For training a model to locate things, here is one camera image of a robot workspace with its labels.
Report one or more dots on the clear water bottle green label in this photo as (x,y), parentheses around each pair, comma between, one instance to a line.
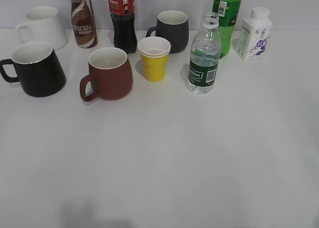
(204,55)

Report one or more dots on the black ceramic mug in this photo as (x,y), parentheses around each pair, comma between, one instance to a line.
(36,67)

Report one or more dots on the red-brown ceramic mug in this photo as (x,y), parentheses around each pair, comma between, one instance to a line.
(110,75)

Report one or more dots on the dark grey ceramic mug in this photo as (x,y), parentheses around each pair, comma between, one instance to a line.
(172,25)

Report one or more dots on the white ceramic mug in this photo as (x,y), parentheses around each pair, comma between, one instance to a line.
(44,25)

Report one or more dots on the yellow paper cup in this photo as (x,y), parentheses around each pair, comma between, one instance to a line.
(154,52)

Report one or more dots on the Nescafe coffee bottle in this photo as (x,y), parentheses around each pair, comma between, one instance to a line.
(83,24)

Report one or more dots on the cola bottle red label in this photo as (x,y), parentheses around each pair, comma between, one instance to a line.
(122,13)

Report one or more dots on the white yogurt drink bottle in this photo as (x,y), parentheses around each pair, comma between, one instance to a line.
(254,34)

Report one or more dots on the green soda bottle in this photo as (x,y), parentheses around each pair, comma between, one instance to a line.
(227,11)

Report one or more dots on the thin dark rod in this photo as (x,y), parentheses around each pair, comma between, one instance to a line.
(91,9)

